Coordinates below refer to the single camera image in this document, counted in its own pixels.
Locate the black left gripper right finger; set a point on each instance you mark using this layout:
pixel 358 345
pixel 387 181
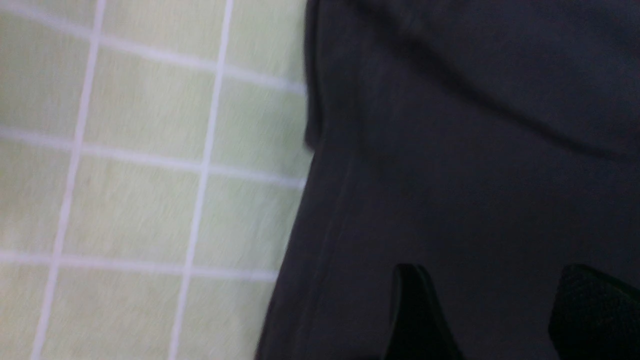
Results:
pixel 595 316

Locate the green checkered tablecloth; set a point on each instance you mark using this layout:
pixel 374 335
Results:
pixel 152 162

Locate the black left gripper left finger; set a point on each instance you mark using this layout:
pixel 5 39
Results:
pixel 418 328

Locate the dark gray long-sleeve top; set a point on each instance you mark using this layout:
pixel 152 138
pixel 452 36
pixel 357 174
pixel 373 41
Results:
pixel 491 142

